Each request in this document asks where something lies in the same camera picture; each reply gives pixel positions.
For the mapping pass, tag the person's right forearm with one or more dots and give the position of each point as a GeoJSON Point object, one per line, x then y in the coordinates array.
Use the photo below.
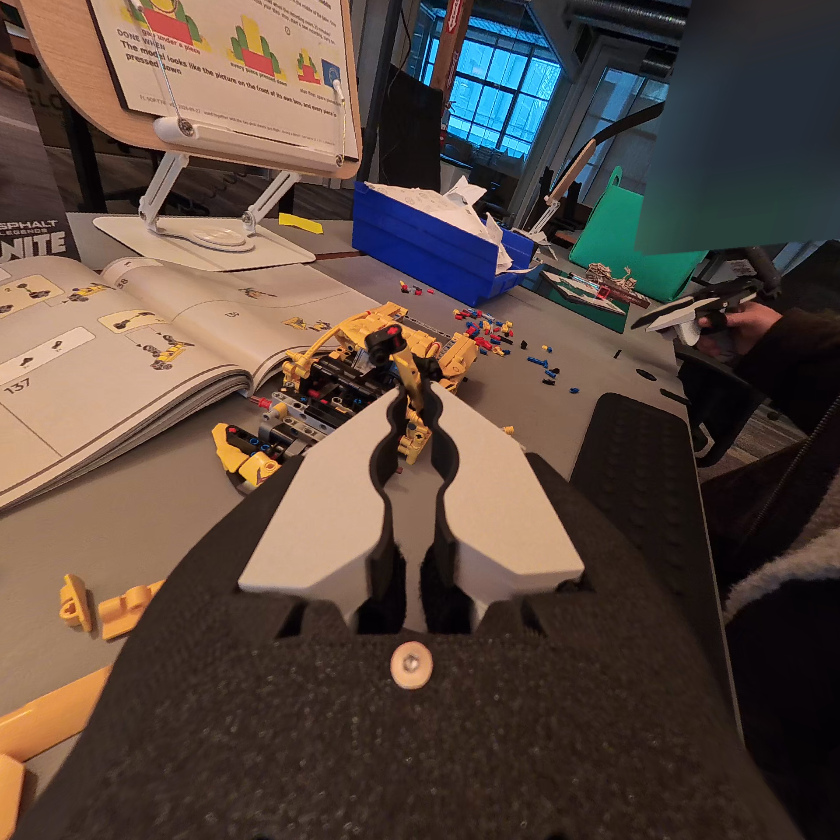
{"type": "Point", "coordinates": [801, 368]}

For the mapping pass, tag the yellow toy brick car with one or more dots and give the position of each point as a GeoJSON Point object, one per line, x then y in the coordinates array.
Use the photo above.
{"type": "Point", "coordinates": [315, 394]}

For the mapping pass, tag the small yellow brick bracket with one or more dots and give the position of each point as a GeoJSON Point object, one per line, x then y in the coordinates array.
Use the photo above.
{"type": "Point", "coordinates": [131, 610]}
{"type": "Point", "coordinates": [76, 604]}

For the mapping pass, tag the curved black desk lamp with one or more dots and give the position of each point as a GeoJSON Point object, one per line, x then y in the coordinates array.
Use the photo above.
{"type": "Point", "coordinates": [591, 151]}

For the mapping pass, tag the white crumpled papers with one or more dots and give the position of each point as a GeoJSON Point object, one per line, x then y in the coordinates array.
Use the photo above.
{"type": "Point", "coordinates": [440, 210]}

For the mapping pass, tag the blue plastic bin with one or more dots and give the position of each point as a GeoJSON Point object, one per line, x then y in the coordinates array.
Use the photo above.
{"type": "Point", "coordinates": [420, 256]}

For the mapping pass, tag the yellow sticky note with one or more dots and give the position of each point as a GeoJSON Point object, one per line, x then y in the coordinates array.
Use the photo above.
{"type": "Point", "coordinates": [301, 223]}

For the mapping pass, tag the toy car set box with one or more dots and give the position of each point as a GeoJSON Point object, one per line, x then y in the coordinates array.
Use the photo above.
{"type": "Point", "coordinates": [33, 240]}

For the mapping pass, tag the wooden display board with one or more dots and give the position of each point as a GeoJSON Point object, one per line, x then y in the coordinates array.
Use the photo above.
{"type": "Point", "coordinates": [66, 79]}

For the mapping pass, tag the green plastic carry case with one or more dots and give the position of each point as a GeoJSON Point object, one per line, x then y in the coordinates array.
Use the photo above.
{"type": "Point", "coordinates": [617, 243]}

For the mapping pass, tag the dark sherpa-lined jacket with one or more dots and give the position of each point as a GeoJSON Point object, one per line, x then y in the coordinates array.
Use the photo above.
{"type": "Point", "coordinates": [788, 630]}

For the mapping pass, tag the open instruction booklet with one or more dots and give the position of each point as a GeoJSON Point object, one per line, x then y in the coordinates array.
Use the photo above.
{"type": "Point", "coordinates": [118, 355]}

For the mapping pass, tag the white board stand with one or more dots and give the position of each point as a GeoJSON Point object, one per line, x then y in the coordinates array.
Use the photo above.
{"type": "Point", "coordinates": [210, 236]}

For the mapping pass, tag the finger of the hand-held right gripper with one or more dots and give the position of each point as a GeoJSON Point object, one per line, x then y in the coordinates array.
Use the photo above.
{"type": "Point", "coordinates": [670, 313]}
{"type": "Point", "coordinates": [689, 336]}

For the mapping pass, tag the small tan brick model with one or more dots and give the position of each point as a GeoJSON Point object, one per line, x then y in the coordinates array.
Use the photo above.
{"type": "Point", "coordinates": [617, 282]}

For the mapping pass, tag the person's right hand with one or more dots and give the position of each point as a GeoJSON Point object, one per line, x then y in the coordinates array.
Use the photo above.
{"type": "Point", "coordinates": [751, 328]}

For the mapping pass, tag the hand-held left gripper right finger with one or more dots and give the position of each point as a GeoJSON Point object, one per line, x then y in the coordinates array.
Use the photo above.
{"type": "Point", "coordinates": [512, 525]}

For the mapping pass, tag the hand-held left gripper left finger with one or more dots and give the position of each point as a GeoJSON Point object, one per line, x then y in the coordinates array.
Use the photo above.
{"type": "Point", "coordinates": [322, 525]}

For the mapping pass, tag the small yellow brick assembly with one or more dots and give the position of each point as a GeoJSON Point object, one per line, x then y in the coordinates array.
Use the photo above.
{"type": "Point", "coordinates": [404, 387]}

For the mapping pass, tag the grey desk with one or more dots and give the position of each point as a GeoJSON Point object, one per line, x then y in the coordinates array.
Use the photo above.
{"type": "Point", "coordinates": [131, 525]}

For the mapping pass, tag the scattered small brick pieces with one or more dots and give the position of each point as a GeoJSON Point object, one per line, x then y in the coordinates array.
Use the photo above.
{"type": "Point", "coordinates": [512, 341]}

